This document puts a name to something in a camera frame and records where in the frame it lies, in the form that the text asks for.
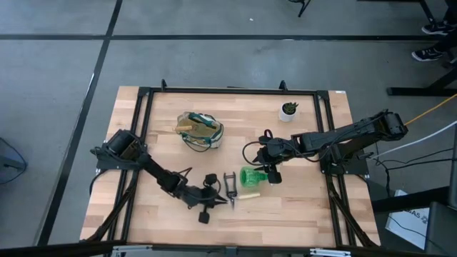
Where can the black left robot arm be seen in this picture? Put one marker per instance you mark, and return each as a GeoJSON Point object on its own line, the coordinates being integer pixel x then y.
{"type": "Point", "coordinates": [157, 171]}

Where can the black aluminium table frame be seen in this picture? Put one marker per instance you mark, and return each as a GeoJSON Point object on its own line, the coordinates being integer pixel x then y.
{"type": "Point", "coordinates": [232, 90]}

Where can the white cardboard box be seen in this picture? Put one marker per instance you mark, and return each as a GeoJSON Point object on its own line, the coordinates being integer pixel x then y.
{"type": "Point", "coordinates": [407, 221]}

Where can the black pruning shears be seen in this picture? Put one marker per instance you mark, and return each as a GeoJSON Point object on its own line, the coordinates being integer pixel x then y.
{"type": "Point", "coordinates": [231, 194]}

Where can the black stand leg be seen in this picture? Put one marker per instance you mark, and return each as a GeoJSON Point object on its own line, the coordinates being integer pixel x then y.
{"type": "Point", "coordinates": [301, 7]}

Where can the black frame clamp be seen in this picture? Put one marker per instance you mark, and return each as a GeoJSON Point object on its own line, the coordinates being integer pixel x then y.
{"type": "Point", "coordinates": [164, 85]}
{"type": "Point", "coordinates": [283, 86]}

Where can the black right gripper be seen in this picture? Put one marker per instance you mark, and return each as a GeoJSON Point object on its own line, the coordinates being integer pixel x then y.
{"type": "Point", "coordinates": [275, 150]}

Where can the grey equipment base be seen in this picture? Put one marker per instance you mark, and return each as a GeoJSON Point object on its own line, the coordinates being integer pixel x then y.
{"type": "Point", "coordinates": [7, 160]}

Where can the succulent in white pot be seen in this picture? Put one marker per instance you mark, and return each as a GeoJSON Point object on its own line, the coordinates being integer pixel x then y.
{"type": "Point", "coordinates": [287, 113]}

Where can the person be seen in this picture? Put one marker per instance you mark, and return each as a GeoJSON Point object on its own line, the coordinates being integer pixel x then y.
{"type": "Point", "coordinates": [428, 54]}

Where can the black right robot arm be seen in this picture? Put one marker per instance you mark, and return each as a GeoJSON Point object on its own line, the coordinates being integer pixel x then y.
{"type": "Point", "coordinates": [342, 139]}

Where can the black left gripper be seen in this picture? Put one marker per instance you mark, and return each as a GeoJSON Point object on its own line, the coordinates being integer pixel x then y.
{"type": "Point", "coordinates": [200, 198]}

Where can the silver aluminium bracket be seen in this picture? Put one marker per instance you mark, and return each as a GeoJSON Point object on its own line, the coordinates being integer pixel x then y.
{"type": "Point", "coordinates": [330, 252]}
{"type": "Point", "coordinates": [132, 250]}

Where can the green plastic spray bottle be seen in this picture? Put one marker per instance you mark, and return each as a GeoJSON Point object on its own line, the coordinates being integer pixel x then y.
{"type": "Point", "coordinates": [250, 177]}

